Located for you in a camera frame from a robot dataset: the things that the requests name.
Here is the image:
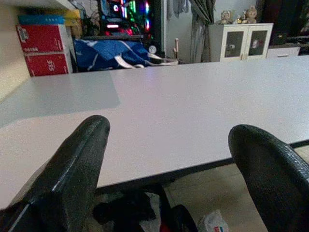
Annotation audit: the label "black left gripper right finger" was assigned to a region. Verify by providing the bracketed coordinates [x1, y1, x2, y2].
[227, 124, 309, 232]

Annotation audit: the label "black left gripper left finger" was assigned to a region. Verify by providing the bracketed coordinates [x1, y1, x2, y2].
[0, 115, 111, 232]

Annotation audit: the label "white plastic bag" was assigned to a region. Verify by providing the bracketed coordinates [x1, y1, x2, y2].
[197, 209, 229, 232]

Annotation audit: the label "red box with white digits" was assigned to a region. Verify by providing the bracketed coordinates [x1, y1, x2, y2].
[24, 51, 73, 78]

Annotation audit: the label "white low drawer unit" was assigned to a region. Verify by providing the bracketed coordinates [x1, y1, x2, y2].
[266, 45, 302, 59]

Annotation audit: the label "white cabinet with glass doors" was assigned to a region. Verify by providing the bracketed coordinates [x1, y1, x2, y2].
[208, 22, 274, 63]

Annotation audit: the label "cream shelf unit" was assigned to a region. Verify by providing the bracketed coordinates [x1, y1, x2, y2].
[0, 0, 76, 102]

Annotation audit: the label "red box with white label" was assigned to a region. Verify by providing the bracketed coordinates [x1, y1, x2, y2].
[15, 24, 68, 55]

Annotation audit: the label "dark wooden furniture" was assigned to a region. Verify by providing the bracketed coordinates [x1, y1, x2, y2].
[262, 0, 309, 47]

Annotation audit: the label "blue flat box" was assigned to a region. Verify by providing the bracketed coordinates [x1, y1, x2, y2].
[17, 14, 66, 26]

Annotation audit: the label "yellow box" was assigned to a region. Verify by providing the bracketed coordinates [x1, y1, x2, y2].
[63, 9, 82, 28]

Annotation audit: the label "wooden stick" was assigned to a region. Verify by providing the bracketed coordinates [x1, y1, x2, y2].
[172, 38, 181, 59]

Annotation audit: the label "large beige figurine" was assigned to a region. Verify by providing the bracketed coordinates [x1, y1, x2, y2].
[244, 5, 258, 24]

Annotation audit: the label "grey curtain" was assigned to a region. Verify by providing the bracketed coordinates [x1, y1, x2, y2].
[189, 0, 216, 64]

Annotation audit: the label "small beige figurine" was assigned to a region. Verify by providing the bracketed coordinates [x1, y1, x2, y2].
[220, 10, 233, 25]

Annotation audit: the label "computer case with RGB lights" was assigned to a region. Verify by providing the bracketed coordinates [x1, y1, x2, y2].
[97, 0, 163, 37]

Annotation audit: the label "hanging grey clothes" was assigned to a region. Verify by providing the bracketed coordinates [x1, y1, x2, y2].
[166, 0, 190, 19]

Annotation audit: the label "blue bag with white straps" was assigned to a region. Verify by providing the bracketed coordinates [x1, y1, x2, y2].
[73, 38, 180, 72]

